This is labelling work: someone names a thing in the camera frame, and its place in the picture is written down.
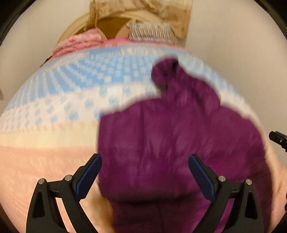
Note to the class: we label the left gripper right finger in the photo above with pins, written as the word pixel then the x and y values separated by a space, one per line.
pixel 245 215

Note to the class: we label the striped grey pillow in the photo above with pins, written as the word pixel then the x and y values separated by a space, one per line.
pixel 158 32

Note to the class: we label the beige wooden headboard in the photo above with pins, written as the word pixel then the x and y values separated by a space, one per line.
pixel 111 27

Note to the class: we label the pink folded quilt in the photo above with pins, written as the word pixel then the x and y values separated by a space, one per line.
pixel 85 40

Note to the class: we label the purple down jacket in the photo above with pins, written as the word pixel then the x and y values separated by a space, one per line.
pixel 145 150

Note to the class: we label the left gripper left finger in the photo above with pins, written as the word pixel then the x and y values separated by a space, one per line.
pixel 44 214

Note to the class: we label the colourful polka dot bedspread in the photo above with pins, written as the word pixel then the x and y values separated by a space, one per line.
pixel 50 126

